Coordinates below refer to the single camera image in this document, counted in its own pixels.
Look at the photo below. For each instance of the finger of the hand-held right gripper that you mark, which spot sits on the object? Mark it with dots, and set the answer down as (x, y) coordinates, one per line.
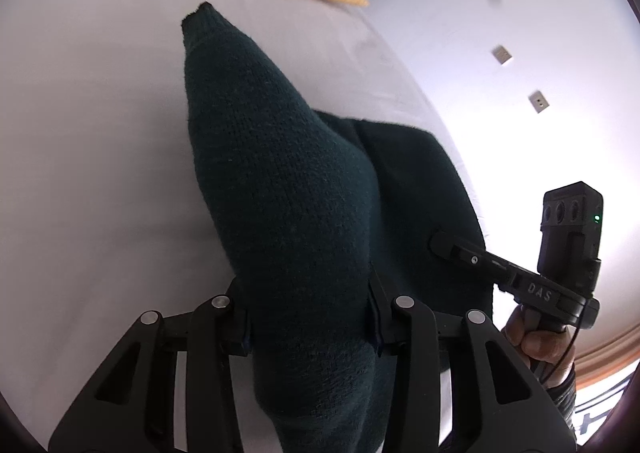
(470, 255)

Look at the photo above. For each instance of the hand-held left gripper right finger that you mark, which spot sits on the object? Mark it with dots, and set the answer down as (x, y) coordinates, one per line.
(400, 328)

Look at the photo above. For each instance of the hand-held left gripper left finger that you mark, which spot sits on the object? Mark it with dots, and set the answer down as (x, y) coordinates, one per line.
(216, 333)

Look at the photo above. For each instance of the dark green knitted sweater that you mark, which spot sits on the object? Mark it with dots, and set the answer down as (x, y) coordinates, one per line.
(290, 193)

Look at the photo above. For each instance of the person's right forearm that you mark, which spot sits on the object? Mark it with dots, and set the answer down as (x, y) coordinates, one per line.
(565, 408)

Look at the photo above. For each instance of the person's right hand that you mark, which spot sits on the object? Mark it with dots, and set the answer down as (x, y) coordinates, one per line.
(530, 338)

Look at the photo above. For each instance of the beige wall socket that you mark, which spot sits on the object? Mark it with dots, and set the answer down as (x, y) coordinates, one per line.
(539, 101)
(501, 54)

